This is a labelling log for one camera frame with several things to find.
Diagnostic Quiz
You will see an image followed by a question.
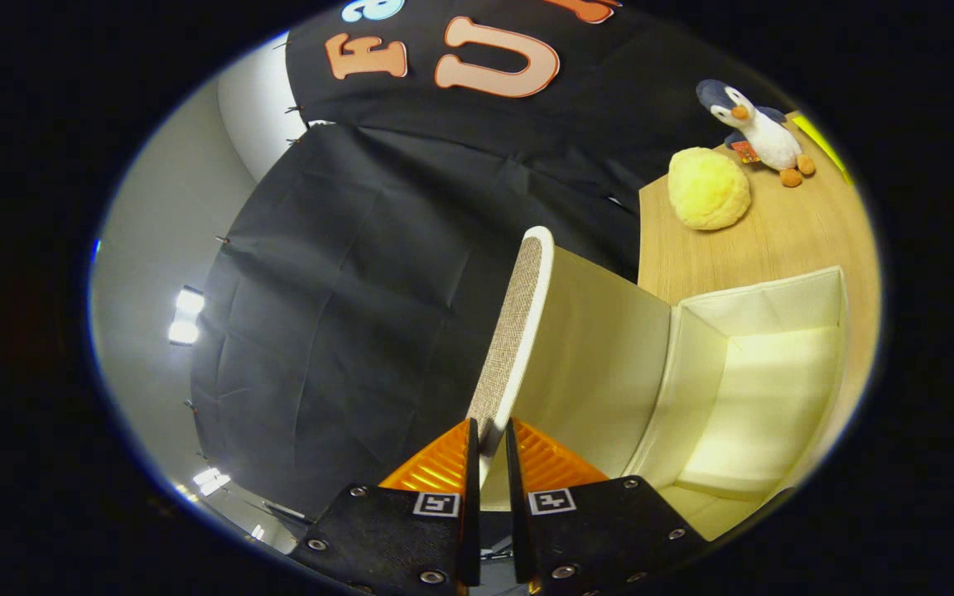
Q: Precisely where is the yellow book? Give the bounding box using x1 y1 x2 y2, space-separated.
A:
792 114 852 185

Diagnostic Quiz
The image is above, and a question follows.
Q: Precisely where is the yellow round plush toy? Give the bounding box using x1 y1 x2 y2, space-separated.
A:
667 147 751 231

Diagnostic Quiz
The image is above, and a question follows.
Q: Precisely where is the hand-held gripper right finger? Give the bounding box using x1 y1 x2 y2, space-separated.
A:
505 418 710 595

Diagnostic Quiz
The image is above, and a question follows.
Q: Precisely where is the penguin plush toy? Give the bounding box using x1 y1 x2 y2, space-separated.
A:
696 79 816 188

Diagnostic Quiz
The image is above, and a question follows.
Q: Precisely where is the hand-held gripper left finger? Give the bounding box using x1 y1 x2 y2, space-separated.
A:
291 418 482 593

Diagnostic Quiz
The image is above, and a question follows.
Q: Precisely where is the beige fabric storage box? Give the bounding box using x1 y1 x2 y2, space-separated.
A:
467 225 850 543

